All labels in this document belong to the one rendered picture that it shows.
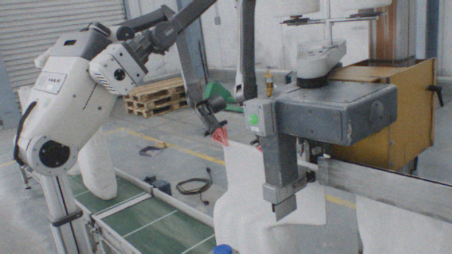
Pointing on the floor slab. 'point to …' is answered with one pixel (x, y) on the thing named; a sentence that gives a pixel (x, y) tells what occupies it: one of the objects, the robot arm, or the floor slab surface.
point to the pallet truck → (218, 89)
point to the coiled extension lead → (198, 188)
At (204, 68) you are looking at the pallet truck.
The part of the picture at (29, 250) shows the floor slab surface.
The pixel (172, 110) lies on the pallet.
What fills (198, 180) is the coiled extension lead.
